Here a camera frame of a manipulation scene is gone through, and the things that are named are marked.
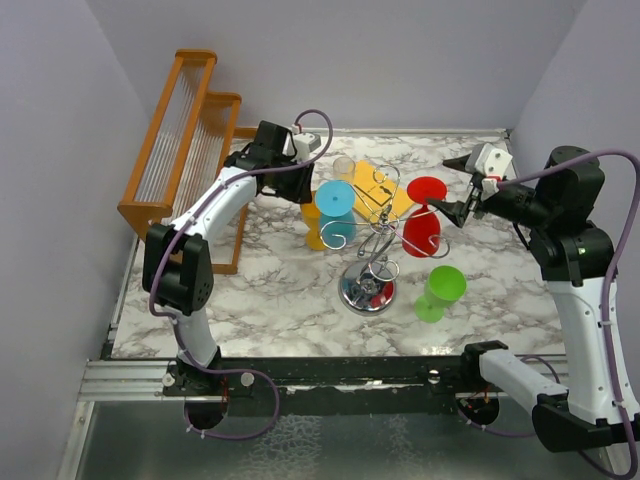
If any red plastic wine glass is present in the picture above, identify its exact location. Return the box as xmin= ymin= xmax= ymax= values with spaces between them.
xmin=402 ymin=176 xmax=447 ymax=258

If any black mounting rail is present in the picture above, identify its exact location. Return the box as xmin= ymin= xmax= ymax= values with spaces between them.
xmin=162 ymin=356 xmax=498 ymax=417

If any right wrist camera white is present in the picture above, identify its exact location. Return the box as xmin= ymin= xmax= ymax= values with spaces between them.
xmin=465 ymin=143 xmax=513 ymax=200

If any blue plastic wine glass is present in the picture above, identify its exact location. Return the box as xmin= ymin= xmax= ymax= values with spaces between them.
xmin=314 ymin=180 xmax=356 ymax=250

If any green plastic wine glass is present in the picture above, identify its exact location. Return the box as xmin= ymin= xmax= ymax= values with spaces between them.
xmin=414 ymin=265 xmax=467 ymax=323

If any wooden dish rack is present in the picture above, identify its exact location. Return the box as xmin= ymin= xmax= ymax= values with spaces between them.
xmin=117 ymin=48 xmax=259 ymax=275

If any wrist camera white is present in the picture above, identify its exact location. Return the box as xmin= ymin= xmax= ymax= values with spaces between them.
xmin=465 ymin=143 xmax=513 ymax=200
xmin=283 ymin=132 xmax=321 ymax=163

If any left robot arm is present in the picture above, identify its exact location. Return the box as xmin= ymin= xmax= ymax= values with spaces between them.
xmin=142 ymin=121 xmax=321 ymax=395

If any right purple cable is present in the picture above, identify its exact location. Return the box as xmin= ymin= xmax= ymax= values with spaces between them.
xmin=464 ymin=148 xmax=640 ymax=476

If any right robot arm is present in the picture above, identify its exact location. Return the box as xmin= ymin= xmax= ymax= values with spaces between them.
xmin=434 ymin=144 xmax=639 ymax=453

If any clear wine glass by book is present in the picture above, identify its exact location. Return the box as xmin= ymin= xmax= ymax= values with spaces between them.
xmin=332 ymin=156 xmax=356 ymax=184

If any chrome wine glass rack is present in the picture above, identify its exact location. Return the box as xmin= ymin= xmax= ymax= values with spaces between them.
xmin=319 ymin=163 xmax=450 ymax=316

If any yellow plastic wine glass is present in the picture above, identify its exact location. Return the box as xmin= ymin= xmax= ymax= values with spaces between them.
xmin=300 ymin=203 xmax=325 ymax=251

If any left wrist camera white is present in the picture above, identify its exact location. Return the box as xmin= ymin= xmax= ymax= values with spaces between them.
xmin=283 ymin=132 xmax=321 ymax=163

